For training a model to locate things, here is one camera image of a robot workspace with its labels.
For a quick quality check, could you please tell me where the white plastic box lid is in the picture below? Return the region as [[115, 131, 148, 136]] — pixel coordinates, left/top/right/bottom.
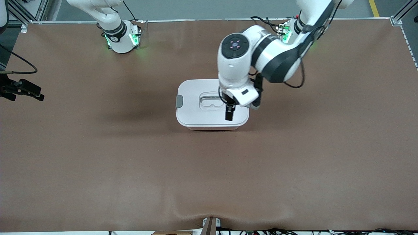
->
[[176, 79, 249, 128]]

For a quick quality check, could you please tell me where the brown table mat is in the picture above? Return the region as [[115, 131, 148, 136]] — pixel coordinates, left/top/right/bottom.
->
[[0, 19, 418, 233]]

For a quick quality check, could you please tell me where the black cable at arm base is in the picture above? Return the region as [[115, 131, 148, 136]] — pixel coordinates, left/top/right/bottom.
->
[[250, 16, 288, 34], [122, 0, 146, 36]]

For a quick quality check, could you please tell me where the pink plastic storage box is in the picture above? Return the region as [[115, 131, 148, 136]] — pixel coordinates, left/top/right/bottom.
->
[[187, 126, 240, 131]]

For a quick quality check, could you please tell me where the aluminium frame profile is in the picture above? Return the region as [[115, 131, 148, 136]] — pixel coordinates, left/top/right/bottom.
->
[[390, 0, 418, 26], [10, 0, 49, 25]]

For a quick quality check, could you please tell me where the perforated metal side strip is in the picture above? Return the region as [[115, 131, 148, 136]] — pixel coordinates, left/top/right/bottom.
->
[[400, 25, 418, 71]]

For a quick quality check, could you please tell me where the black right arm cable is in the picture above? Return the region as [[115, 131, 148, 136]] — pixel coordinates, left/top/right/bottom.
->
[[0, 44, 38, 75]]

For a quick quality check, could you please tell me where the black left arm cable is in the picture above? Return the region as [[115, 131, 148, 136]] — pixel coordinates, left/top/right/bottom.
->
[[250, 0, 343, 89]]

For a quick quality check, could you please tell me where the aluminium table edge rail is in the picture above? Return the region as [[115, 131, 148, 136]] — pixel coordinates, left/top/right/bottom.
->
[[21, 18, 402, 25]]

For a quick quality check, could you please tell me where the metal bracket with brown post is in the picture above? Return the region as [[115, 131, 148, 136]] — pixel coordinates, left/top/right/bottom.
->
[[202, 217, 221, 235]]

